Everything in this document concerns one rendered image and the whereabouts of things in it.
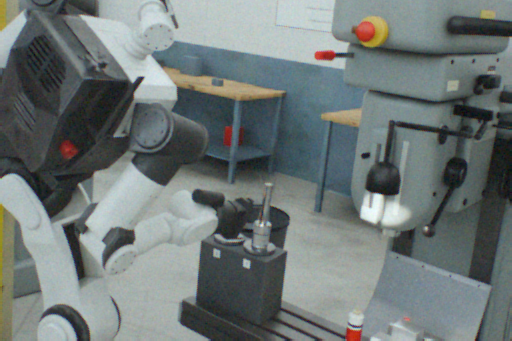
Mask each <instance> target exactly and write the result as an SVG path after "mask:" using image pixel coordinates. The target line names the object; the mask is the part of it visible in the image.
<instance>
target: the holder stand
mask: <svg viewBox="0 0 512 341"><path fill-rule="evenodd" d="M241 234H242V233H241ZM242 236H243V238H242V239H231V240H227V239H224V238H223V237H222V236H221V235H220V234H214V235H213V236H211V237H208V238H207V239H202V240H201V250H200V260H199V269H198V280H197V289H196V301H199V302H200V303H203V304H207V305H209V306H212V307H213V308H216V309H218V310H222V311H224V312H227V313H229V314H231V315H233V316H237V317H240V318H241V319H244V320H246V321H248V322H253V323H254V324H257V325H260V324H262V323H263V322H265V321H267V320H268V319H269V318H271V316H274V315H276V313H277V312H279V311H280V310H281V304H282V290H283V283H284V275H285V268H286V262H287V254H288V251H285V250H282V249H280V248H277V247H276V246H275V245H273V244H271V243H270V242H269V243H268V247H267V248H265V249H260V248H256V247H253V245H251V243H252V239H248V238H246V237H245V236H244V235H243V234H242Z"/></svg>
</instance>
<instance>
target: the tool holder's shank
mask: <svg viewBox="0 0 512 341"><path fill-rule="evenodd" d="M272 190H273V184H270V183H266V184H265V187H264V192H263V198H262V204H263V206H262V208H261V210H260V212H259V217H258V219H259V223H261V224H267V221H269V211H270V200H271V195H272Z"/></svg>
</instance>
